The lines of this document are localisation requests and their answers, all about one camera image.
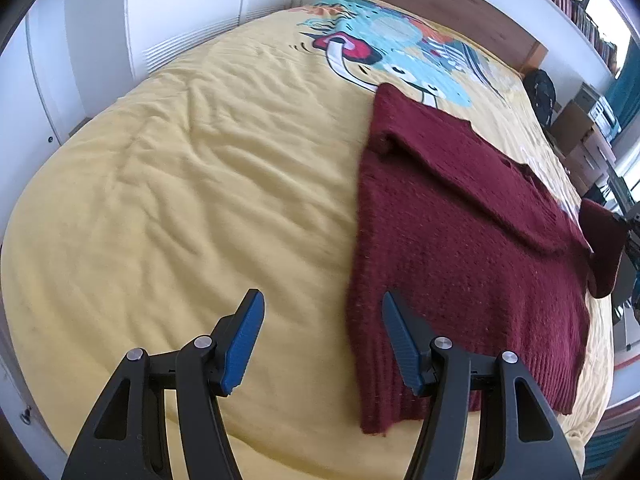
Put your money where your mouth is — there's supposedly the black backpack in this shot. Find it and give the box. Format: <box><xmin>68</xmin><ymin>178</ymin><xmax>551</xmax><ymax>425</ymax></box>
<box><xmin>522</xmin><ymin>69</ymin><xmax>557</xmax><ymax>128</ymax></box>

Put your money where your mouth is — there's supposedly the wooden drawer cabinet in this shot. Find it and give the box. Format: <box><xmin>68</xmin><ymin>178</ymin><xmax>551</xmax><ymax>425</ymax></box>
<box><xmin>565</xmin><ymin>127</ymin><xmax>618</xmax><ymax>196</ymax></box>

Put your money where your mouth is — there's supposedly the row of books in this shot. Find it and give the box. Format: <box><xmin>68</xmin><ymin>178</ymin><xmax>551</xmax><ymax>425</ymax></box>
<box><xmin>505</xmin><ymin>0</ymin><xmax>618</xmax><ymax>68</ymax></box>

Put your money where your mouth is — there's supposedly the yellow printed bed cover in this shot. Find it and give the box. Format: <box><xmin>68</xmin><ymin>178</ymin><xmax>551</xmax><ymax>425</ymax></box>
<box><xmin>0</xmin><ymin>0</ymin><xmax>616</xmax><ymax>480</ymax></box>

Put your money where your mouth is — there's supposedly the teal curtain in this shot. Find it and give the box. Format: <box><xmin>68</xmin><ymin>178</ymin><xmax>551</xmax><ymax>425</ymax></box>
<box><xmin>602</xmin><ymin>42</ymin><xmax>640</xmax><ymax>136</ymax></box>

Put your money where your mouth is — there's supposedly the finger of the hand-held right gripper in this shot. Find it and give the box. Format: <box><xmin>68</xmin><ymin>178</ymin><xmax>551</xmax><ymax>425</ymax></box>
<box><xmin>619</xmin><ymin>211</ymin><xmax>640</xmax><ymax>251</ymax></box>

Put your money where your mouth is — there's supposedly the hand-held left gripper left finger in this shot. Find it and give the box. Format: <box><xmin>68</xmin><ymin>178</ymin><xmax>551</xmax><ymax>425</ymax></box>
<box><xmin>61</xmin><ymin>288</ymin><xmax>266</xmax><ymax>480</ymax></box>

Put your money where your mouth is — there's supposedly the white printer on cabinet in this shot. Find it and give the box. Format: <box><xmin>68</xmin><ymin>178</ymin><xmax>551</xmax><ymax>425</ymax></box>
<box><xmin>575</xmin><ymin>85</ymin><xmax>621</xmax><ymax>141</ymax></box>

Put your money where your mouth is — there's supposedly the cardboard box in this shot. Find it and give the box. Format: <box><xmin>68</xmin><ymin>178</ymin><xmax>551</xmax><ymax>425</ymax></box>
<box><xmin>550</xmin><ymin>100</ymin><xmax>596</xmax><ymax>156</ymax></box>

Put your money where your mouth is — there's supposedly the maroon knitted sweater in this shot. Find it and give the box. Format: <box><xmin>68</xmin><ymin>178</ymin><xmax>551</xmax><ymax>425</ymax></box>
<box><xmin>348</xmin><ymin>82</ymin><xmax>623</xmax><ymax>435</ymax></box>

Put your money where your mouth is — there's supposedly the white wardrobe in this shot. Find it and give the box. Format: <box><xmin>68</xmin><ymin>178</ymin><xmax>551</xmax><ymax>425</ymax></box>
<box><xmin>0</xmin><ymin>0</ymin><xmax>331</xmax><ymax>161</ymax></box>

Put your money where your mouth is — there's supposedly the wooden headboard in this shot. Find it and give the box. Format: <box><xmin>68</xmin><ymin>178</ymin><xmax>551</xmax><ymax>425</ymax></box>
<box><xmin>327</xmin><ymin>0</ymin><xmax>549</xmax><ymax>78</ymax></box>

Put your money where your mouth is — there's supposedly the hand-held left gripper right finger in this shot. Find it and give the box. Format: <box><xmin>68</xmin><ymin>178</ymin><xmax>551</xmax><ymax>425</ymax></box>
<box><xmin>381</xmin><ymin>290</ymin><xmax>583</xmax><ymax>480</ymax></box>

